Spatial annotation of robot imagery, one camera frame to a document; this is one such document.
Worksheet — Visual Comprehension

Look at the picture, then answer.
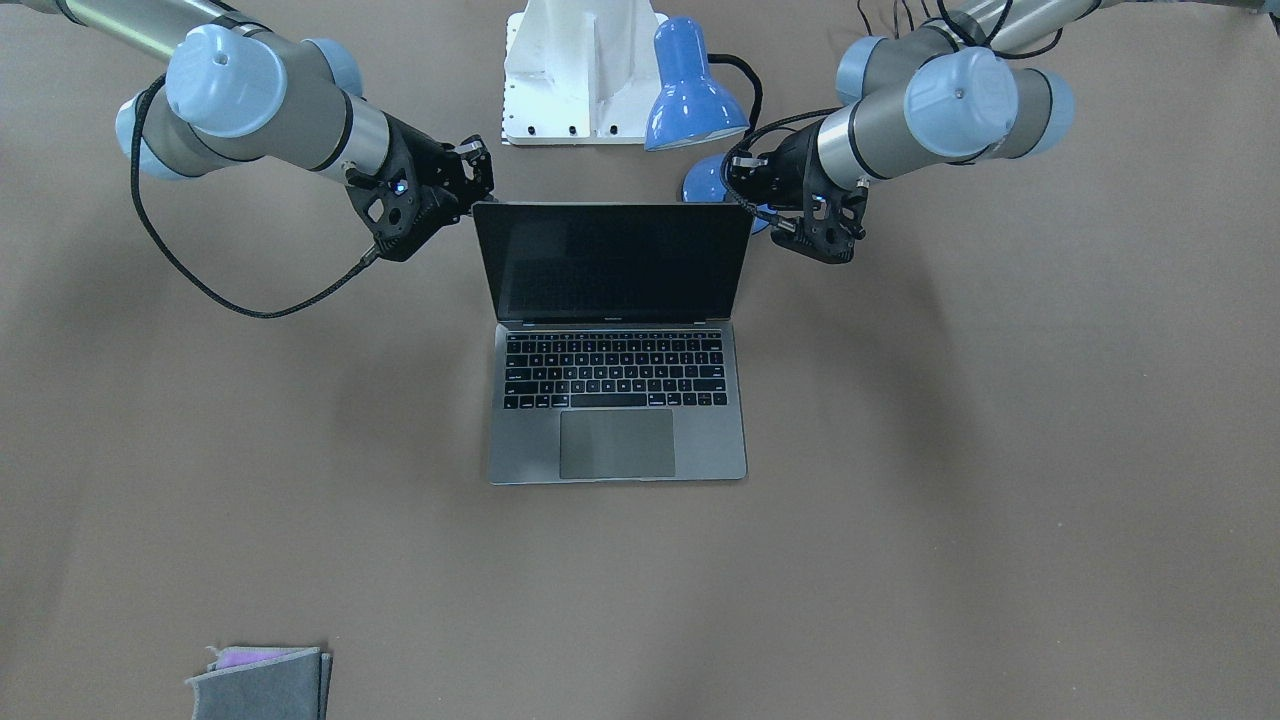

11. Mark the blue desk lamp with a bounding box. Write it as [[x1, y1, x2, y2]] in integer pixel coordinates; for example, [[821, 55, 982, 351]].
[[644, 15, 773, 237]]

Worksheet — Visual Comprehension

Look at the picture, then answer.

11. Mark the left wrist braided cable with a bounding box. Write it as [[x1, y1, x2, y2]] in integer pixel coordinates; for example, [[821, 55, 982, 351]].
[[722, 105, 846, 225]]

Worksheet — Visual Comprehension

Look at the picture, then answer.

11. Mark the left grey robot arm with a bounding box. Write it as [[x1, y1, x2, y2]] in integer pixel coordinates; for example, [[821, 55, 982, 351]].
[[717, 1, 1101, 213]]

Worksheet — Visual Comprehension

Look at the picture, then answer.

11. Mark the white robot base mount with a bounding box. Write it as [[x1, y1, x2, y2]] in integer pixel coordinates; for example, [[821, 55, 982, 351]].
[[500, 1, 668, 147]]

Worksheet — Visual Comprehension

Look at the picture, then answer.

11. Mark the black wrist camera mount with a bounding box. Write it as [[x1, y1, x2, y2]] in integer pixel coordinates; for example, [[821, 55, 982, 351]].
[[343, 161, 460, 263], [769, 181, 869, 264]]

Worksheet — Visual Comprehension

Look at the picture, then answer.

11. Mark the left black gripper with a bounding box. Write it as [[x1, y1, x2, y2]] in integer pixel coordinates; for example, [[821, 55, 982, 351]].
[[722, 129, 818, 217]]

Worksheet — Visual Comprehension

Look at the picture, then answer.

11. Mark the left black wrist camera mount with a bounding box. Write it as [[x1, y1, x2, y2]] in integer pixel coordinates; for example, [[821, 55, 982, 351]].
[[769, 181, 869, 264]]

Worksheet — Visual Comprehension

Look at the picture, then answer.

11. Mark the wrist braided cable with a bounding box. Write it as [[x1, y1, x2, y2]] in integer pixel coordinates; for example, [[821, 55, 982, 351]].
[[129, 72, 387, 322], [722, 105, 846, 225]]

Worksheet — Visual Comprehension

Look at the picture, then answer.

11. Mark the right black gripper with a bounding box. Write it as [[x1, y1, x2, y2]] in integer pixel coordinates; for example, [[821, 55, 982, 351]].
[[385, 117, 495, 225]]

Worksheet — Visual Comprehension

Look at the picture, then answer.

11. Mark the grey laptop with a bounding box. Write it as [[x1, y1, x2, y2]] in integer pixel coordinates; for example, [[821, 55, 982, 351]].
[[472, 201, 753, 486]]

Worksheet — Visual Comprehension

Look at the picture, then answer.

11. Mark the folded grey purple cloth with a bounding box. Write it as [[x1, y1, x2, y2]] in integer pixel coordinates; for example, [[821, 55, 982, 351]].
[[186, 646, 332, 719]]

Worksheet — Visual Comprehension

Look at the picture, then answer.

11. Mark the right wrist braided cable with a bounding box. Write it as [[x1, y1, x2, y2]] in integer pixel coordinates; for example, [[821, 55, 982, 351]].
[[129, 72, 387, 322]]

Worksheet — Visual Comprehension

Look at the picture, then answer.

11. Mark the black lamp power cable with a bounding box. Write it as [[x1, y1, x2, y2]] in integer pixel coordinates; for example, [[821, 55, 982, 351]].
[[856, 0, 941, 41]]

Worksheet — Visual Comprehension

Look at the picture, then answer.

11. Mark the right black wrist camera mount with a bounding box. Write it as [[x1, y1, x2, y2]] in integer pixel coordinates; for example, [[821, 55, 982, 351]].
[[343, 161, 460, 263]]

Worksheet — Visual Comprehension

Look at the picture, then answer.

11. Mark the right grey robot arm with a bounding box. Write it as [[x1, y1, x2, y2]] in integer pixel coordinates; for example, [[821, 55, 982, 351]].
[[29, 1, 494, 233]]

